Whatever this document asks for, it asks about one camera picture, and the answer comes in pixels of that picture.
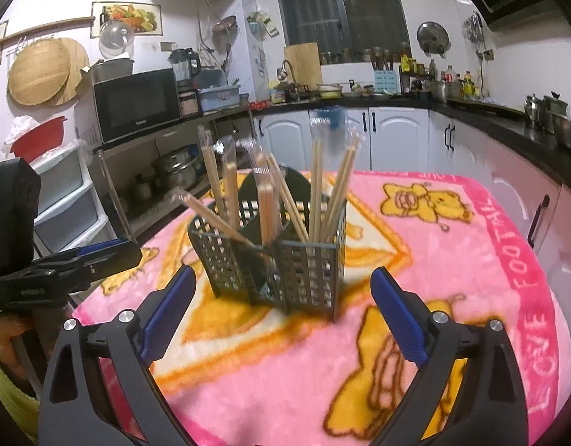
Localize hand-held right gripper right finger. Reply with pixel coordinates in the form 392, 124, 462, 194
370, 267, 530, 446

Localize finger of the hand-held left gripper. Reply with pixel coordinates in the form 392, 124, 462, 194
76, 239, 132, 259
53, 242, 143, 289

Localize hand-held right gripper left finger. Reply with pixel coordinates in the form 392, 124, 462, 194
37, 265, 198, 446

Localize dark green perforated utensil holder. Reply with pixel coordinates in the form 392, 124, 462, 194
188, 166, 348, 322

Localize group of chopsticks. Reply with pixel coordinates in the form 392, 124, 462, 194
171, 118, 363, 254

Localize person's left forearm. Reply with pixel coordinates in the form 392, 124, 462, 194
0, 348, 41, 444

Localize small hanging steel utensils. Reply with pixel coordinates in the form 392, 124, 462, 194
462, 10, 485, 47

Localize person's left hand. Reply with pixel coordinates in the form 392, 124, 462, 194
0, 309, 35, 375

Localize white plastic drawer unit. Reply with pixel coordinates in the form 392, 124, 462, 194
27, 142, 116, 254

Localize red plastic basin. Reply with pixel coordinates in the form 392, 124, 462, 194
9, 117, 68, 158

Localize stack of steel pots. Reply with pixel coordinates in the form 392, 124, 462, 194
150, 146, 200, 191

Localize pink printed blanket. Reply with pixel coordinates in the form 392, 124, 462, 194
69, 169, 571, 446

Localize round bamboo tray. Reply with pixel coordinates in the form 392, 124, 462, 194
7, 38, 72, 105

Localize black microwave oven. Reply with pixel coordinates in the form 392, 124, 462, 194
91, 68, 181, 146

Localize metal kitchen shelf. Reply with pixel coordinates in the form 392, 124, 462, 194
76, 102, 256, 247

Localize round wooden board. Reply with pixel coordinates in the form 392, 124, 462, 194
51, 37, 90, 107

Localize grey pot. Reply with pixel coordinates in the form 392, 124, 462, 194
88, 58, 135, 83

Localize light blue plastic box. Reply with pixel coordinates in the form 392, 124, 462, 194
198, 86, 242, 114

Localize glass pot lid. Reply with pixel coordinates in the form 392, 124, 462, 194
98, 19, 136, 61

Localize steel cooking pot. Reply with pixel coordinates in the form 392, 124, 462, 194
429, 79, 463, 103

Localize light blue knife block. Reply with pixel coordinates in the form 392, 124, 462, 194
373, 51, 401, 95

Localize cluster of condiment bottles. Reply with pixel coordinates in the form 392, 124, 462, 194
441, 65, 481, 100

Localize steel kettle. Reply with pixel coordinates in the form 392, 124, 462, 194
524, 94, 544, 126

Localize hanging dark pan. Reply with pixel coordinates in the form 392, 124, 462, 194
212, 15, 240, 38

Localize steel lidded pot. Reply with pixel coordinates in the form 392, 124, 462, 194
543, 92, 571, 147

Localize wooden cutting board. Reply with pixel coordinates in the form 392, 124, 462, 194
284, 42, 323, 88

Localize row of jars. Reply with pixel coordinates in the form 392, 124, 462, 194
320, 46, 411, 65

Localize steel pot lid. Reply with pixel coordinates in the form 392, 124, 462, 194
416, 21, 450, 54

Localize dark framed window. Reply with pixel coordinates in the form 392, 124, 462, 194
272, 0, 412, 63

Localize wooden wall rail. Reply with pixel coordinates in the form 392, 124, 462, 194
0, 16, 95, 54

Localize fruit wall poster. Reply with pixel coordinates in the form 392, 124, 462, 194
90, 1, 162, 38

